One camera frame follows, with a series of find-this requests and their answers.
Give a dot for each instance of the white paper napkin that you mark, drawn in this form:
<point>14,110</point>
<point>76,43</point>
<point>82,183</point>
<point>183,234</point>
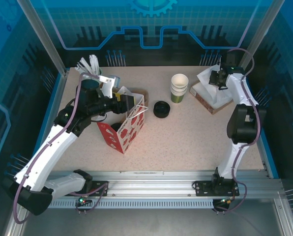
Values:
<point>204,75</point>

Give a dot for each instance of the white red paper gift bag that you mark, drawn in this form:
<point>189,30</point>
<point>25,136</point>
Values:
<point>131,132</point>

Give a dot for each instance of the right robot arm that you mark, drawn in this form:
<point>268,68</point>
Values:
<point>237,86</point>

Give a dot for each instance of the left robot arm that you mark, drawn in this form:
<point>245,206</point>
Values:
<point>43,152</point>

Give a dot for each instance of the stack of white napkins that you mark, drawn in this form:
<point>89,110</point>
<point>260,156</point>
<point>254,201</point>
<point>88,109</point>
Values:
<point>217,98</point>

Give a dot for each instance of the white napkins on brown paper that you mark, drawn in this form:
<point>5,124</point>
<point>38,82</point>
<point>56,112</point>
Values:
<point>205,104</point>

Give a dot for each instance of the stack of green paper cups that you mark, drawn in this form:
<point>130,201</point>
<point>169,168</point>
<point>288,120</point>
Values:
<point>179,86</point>

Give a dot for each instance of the left base LED board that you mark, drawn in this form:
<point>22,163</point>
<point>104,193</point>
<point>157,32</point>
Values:
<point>83,201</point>

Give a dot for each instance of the base led board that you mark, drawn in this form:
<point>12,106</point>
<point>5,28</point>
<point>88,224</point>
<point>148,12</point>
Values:
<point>83,201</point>
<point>225,201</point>

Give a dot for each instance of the right base LED board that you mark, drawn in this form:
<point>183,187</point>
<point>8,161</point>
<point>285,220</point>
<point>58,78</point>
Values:
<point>225,201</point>

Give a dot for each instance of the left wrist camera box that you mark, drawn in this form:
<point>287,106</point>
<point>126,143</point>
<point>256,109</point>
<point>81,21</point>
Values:
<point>108,83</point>

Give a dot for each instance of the aluminium frame post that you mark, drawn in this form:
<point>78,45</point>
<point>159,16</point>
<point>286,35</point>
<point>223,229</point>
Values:
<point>257,29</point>
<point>45,39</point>

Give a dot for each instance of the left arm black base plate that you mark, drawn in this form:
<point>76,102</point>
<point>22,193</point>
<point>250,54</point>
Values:
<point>101,186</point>

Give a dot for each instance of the aluminium mounting rail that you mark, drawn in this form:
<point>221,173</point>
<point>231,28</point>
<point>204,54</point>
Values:
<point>149,182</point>

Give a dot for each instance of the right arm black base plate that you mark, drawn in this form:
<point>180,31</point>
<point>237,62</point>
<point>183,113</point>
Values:
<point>203,188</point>

